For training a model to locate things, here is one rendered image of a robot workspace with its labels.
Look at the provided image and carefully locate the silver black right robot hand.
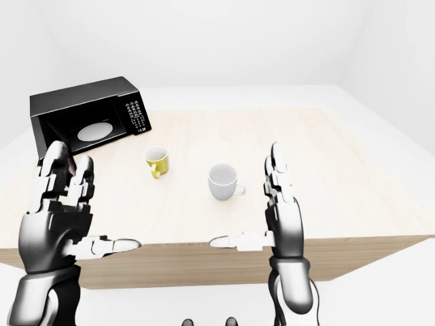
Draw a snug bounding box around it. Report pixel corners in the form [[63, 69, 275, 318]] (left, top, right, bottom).
[[208, 141, 306, 261]]

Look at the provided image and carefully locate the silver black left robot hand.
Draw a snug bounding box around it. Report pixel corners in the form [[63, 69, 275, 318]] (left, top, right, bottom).
[[18, 140, 142, 276]]

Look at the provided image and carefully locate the white microwave turntable plate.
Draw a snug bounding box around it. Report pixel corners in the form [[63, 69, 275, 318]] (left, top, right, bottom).
[[77, 123, 114, 143]]

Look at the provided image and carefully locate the black microwave oven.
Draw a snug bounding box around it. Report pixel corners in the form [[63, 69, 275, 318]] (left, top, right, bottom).
[[29, 76, 152, 159]]

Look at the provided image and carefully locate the white mug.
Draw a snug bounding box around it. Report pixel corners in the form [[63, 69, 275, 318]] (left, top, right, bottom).
[[207, 164, 246, 202]]

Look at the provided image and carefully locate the yellow mug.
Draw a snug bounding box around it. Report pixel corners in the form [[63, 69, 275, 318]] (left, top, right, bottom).
[[144, 145, 170, 179]]

